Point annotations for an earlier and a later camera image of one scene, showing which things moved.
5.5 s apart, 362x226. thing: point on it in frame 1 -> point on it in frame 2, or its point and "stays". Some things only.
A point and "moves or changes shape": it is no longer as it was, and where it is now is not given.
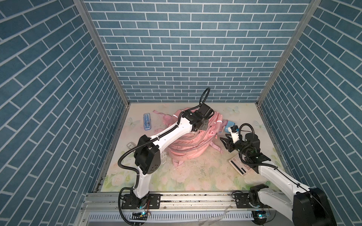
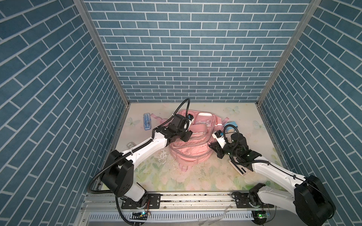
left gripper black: (205, 118) -> (186, 137)
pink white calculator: (242, 167) stays
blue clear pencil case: (147, 121) stays
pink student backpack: (193, 144) moves or changes shape
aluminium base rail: (103, 209) stays
